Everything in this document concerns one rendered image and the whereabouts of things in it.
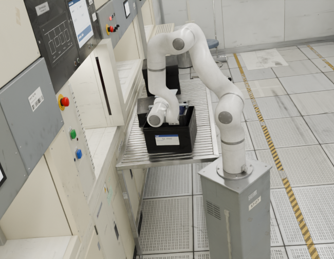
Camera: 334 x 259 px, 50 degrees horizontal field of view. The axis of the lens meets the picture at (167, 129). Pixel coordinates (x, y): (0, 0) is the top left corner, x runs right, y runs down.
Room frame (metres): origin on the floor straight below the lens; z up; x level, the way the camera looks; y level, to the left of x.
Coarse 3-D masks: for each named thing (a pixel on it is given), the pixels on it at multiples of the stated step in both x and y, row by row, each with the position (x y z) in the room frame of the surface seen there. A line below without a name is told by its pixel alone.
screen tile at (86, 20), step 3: (81, 3) 1.93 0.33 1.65; (81, 6) 1.92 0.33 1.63; (81, 9) 1.91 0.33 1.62; (84, 9) 1.96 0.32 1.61; (81, 12) 1.90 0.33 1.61; (87, 12) 2.00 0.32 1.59; (81, 15) 1.88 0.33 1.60; (87, 15) 1.99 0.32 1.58; (84, 18) 1.92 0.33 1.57; (87, 18) 1.97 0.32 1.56; (84, 21) 1.91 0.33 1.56; (87, 21) 1.96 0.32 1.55; (84, 24) 1.90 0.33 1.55
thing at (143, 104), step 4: (152, 96) 2.49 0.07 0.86; (140, 100) 2.45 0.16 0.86; (144, 100) 2.43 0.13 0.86; (148, 100) 2.42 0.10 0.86; (152, 100) 2.41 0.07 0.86; (140, 104) 2.37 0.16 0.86; (144, 104) 2.36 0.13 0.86; (148, 104) 2.35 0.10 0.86; (140, 108) 2.30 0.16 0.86; (144, 108) 2.29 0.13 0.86; (148, 108) 2.28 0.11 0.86; (140, 112) 2.24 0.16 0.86; (144, 112) 2.23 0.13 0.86; (140, 116) 2.21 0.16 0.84; (144, 116) 2.21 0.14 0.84; (140, 120) 2.21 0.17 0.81; (144, 120) 2.21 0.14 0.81; (140, 124) 2.21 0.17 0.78
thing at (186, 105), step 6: (174, 90) 1.97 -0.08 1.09; (156, 96) 1.92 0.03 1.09; (186, 102) 2.01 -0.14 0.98; (150, 108) 1.97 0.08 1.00; (186, 108) 1.90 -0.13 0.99; (186, 114) 1.91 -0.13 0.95; (180, 120) 1.83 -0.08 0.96; (186, 120) 1.88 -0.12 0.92; (150, 126) 1.87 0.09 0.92; (162, 126) 1.86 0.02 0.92; (168, 126) 1.85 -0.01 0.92; (174, 126) 1.84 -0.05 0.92
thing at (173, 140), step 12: (192, 108) 2.05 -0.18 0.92; (192, 120) 1.90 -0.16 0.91; (144, 132) 1.85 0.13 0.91; (156, 132) 1.83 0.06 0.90; (168, 132) 1.81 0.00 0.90; (180, 132) 1.79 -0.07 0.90; (192, 132) 1.86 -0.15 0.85; (156, 144) 1.83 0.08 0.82; (168, 144) 1.81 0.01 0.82; (180, 144) 1.80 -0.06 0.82; (192, 144) 1.81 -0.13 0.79
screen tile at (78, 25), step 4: (72, 8) 1.78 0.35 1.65; (76, 8) 1.83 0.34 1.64; (72, 12) 1.76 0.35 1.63; (76, 12) 1.82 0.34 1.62; (72, 16) 1.75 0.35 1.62; (76, 16) 1.80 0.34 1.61; (80, 16) 1.86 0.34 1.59; (80, 20) 1.85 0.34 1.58; (76, 24) 1.77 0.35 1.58; (80, 24) 1.83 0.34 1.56; (76, 28) 1.76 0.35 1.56; (80, 28) 1.82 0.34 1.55
